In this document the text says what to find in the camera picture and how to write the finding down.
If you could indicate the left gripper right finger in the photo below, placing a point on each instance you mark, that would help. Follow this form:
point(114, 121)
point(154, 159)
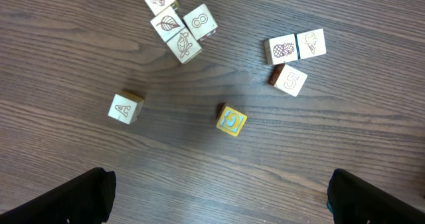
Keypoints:
point(351, 200)

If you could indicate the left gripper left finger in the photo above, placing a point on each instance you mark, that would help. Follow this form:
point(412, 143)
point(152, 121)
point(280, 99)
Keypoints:
point(88, 198)

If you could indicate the yellow wooden block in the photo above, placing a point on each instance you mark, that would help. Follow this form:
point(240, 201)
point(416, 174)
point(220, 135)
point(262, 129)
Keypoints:
point(230, 120)
point(184, 46)

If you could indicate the wooden block teal side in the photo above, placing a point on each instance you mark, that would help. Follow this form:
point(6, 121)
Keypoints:
point(126, 107)

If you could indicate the wooden block green picture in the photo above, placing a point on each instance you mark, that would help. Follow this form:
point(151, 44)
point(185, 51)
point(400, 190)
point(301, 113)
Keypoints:
point(287, 79)

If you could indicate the yellow top wooden block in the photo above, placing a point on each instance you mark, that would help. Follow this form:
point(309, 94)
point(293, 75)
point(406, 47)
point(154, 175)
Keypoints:
point(230, 120)

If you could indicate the wooden block triangle picture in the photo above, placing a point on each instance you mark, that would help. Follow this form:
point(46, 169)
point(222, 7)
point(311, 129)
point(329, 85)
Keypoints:
point(311, 43)

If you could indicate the wooden block brown picture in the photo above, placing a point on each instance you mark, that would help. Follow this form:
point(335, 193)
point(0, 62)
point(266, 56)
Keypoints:
point(281, 49)

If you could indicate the wooden block ball picture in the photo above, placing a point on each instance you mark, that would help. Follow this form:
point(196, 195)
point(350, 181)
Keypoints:
point(167, 24)

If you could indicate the wooden block red side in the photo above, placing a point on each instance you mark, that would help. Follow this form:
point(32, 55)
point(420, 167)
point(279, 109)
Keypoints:
point(201, 23)

